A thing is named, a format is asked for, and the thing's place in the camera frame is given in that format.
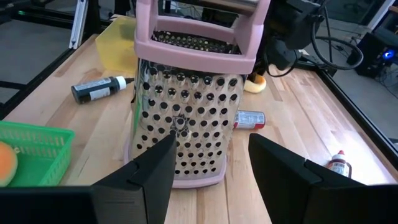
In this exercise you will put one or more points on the dark small bottle white cap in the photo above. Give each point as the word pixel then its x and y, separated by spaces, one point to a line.
pixel 93 90

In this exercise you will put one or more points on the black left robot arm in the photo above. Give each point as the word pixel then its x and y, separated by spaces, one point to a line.
pixel 292 25

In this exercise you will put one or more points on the black computer blue light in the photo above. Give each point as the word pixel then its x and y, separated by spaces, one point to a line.
pixel 370 49

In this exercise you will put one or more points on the dark red small bottle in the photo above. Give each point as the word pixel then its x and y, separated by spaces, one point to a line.
pixel 339 166

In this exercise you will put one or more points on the yellow plastic bin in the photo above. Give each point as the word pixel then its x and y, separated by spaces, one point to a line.
pixel 115 49

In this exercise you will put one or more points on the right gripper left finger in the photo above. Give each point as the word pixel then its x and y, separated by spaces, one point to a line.
pixel 146 193

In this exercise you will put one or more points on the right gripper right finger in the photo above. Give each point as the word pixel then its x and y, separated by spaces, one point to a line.
pixel 289 193

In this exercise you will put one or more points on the green plastic basket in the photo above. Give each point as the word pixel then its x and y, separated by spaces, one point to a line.
pixel 46 155

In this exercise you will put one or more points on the silver aluminium post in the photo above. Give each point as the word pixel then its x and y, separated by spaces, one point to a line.
pixel 79 25

